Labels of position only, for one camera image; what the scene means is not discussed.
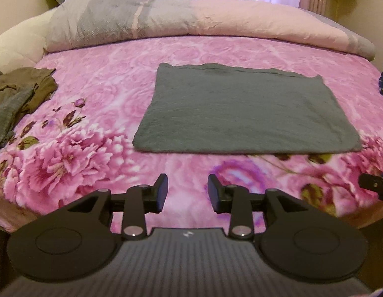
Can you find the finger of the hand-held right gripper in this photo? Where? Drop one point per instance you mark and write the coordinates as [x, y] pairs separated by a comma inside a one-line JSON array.
[[374, 184]]

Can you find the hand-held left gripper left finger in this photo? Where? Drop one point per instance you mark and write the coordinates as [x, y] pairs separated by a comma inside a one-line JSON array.
[[160, 193]]

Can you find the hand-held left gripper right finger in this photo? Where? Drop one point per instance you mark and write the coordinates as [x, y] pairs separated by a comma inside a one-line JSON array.
[[215, 193]]

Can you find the grey green shirt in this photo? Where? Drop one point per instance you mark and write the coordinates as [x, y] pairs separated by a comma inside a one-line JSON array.
[[241, 111]]

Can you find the pink floral blanket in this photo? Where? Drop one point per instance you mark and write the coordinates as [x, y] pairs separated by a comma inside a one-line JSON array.
[[117, 92]]

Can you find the olive brown garment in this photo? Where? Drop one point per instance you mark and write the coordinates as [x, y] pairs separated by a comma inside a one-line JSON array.
[[33, 86]]

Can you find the grey knit garment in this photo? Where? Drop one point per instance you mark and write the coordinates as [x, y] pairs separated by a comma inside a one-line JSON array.
[[7, 117]]

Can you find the pink and grey duvet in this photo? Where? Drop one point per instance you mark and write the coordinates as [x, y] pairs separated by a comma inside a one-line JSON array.
[[210, 18]]

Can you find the cream white quilt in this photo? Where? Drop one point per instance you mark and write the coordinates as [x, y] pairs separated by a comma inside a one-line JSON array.
[[18, 43]]

